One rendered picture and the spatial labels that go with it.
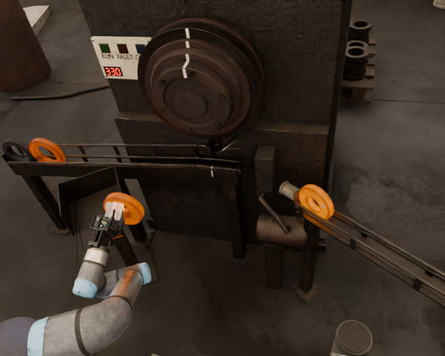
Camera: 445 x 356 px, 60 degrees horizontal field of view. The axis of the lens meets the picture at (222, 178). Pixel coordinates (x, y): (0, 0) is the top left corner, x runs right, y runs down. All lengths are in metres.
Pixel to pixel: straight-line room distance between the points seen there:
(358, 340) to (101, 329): 0.87
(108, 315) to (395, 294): 1.54
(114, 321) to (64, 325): 0.12
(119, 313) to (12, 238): 1.83
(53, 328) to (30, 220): 1.84
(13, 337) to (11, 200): 1.42
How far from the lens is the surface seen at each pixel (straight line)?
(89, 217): 1.84
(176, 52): 1.36
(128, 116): 1.84
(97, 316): 1.07
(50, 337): 1.09
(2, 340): 1.90
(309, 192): 1.52
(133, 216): 1.50
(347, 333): 1.50
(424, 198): 2.65
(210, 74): 1.31
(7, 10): 4.10
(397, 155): 2.88
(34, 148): 2.19
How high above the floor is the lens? 1.89
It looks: 46 degrees down
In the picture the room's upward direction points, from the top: 9 degrees counter-clockwise
